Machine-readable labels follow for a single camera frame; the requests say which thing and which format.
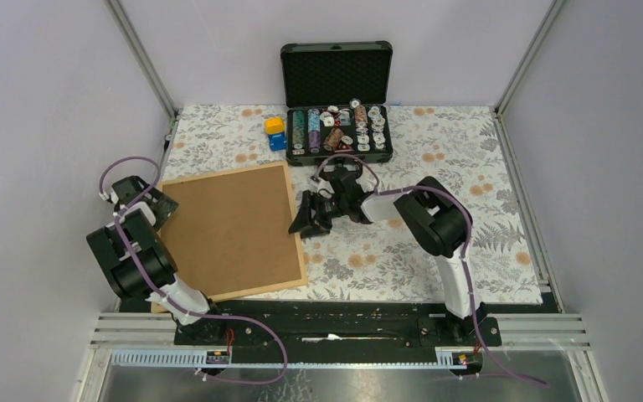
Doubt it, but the light wooden picture frame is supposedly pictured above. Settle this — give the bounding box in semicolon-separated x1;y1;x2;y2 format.
151;161;309;315

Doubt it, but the blue toy block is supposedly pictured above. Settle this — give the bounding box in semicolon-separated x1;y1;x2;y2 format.
268;132;287;152

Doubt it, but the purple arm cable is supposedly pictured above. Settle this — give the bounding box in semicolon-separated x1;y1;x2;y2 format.
98;156;290;386
311;153;550;389

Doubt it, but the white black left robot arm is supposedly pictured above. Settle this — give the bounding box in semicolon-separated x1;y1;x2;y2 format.
86;176;229;344

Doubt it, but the brown frame backing board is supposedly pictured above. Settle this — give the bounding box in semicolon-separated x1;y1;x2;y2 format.
157;165;305;298

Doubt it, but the yellow toy block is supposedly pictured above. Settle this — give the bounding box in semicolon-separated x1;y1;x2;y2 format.
264;116;285;136

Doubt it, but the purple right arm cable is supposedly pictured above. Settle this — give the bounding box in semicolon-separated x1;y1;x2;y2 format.
311;153;550;389

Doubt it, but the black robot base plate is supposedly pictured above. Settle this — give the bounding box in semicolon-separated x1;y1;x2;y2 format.
119;296;563;366

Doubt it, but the black poker chip case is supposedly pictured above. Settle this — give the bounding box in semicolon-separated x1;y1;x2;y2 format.
280;40;394;167

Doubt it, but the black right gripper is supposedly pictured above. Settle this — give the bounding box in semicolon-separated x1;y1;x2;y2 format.
288;190;348;240

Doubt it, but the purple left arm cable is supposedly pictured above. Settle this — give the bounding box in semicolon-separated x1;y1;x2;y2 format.
98;156;290;386

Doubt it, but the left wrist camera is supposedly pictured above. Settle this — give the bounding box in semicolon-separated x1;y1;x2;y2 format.
99;188;121;205

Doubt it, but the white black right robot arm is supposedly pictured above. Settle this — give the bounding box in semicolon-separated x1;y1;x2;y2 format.
288;166;481;345

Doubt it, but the floral patterned table cloth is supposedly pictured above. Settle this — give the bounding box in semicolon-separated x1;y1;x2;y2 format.
126;104;544;306

